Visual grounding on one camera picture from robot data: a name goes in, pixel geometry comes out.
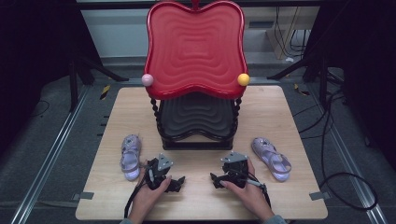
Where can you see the grey tape piece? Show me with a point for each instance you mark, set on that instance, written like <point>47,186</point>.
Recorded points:
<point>319,196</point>
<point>84,196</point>

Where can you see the lilac child sandal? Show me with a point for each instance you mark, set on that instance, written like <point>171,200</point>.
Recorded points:
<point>271,158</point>
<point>130,155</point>

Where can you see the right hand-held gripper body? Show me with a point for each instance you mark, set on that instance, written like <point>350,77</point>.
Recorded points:
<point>236,172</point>

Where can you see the person's left hand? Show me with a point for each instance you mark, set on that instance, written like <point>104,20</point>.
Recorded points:
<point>146,199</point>

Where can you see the red and black shoe rack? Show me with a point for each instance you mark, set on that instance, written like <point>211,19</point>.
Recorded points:
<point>196,49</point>

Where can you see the yellow black floor tape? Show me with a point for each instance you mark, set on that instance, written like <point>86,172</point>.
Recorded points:
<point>105,92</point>
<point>301,90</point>

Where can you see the metal floor rail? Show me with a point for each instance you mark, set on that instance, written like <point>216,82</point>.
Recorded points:
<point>49,155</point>
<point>348,161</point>

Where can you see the black metal stand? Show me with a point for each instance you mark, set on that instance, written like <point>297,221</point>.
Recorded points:
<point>322,77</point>
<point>74,81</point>

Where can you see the grey vent panel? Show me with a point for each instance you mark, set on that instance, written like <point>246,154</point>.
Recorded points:
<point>261,24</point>

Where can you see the person's right hand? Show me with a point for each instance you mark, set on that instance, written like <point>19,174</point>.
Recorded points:
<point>252,196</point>

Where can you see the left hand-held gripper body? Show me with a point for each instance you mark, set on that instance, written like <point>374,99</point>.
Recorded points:
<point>154,174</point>

